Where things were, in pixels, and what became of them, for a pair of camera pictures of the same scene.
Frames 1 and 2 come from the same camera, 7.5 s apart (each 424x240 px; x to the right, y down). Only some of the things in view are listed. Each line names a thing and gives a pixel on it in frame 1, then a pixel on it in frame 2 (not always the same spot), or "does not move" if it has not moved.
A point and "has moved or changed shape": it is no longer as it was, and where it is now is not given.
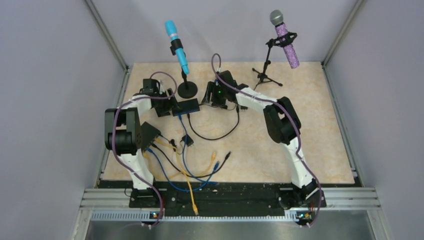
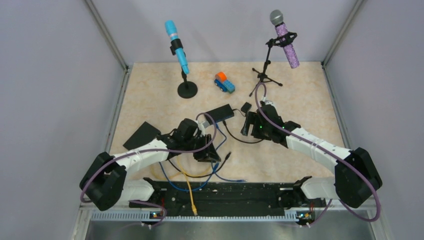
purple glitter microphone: x=276 y=18 does not move
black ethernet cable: x=197 y=132 to x=224 y=123
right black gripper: x=209 y=89 to x=251 y=118
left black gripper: x=164 y=111 to x=209 y=153
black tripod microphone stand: x=279 y=42 does not move
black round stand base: x=187 y=89 does not move
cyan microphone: x=171 y=28 does not move
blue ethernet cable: x=183 y=156 has moved or changed shape
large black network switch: x=149 y=133 does not move
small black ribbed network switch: x=185 y=107 to x=219 y=114
